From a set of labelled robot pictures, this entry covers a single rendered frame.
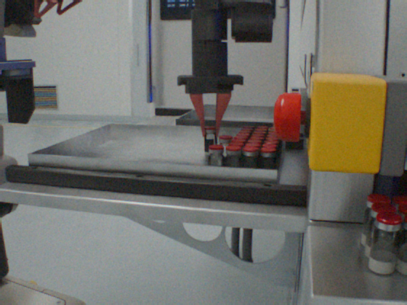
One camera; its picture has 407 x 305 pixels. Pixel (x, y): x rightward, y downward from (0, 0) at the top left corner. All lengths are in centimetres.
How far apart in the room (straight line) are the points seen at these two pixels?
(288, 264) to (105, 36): 623
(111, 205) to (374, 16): 35
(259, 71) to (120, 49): 522
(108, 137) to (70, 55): 619
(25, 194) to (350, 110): 40
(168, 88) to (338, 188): 112
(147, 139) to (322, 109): 52
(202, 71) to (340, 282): 41
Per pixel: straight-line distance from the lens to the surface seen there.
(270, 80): 143
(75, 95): 696
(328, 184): 41
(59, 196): 52
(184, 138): 75
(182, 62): 145
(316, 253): 36
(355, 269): 35
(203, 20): 63
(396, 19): 40
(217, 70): 63
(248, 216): 44
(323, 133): 31
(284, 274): 58
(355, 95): 30
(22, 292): 150
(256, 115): 107
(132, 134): 79
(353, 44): 39
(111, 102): 666
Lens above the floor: 104
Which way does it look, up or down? 14 degrees down
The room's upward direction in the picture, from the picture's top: straight up
